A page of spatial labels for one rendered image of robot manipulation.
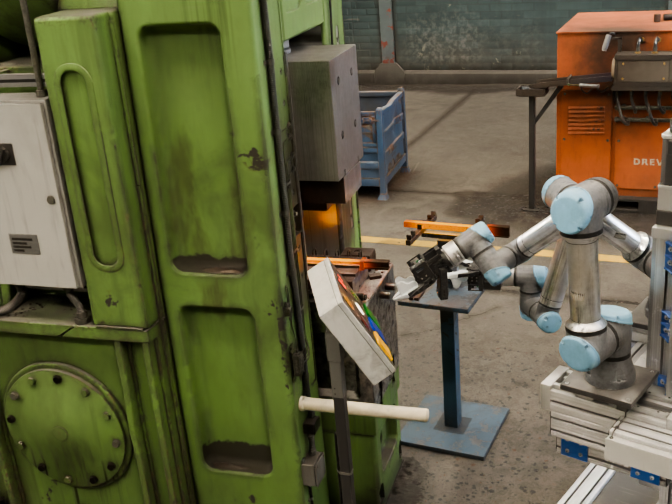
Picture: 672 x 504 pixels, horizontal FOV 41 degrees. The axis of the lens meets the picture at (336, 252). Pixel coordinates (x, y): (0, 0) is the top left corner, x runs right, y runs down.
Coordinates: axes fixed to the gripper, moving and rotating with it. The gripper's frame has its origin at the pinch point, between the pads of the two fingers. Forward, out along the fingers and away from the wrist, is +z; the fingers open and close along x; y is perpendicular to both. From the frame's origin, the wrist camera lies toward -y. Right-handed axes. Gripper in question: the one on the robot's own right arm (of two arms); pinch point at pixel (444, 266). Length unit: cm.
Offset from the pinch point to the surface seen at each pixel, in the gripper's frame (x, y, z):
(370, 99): 429, 38, 147
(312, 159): -17, -44, 39
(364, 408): -39, 37, 21
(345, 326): -73, -12, 14
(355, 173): 1.0, -33.6, 30.7
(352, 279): -10.4, 2.0, 31.1
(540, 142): 521, 100, 17
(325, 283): -59, -19, 24
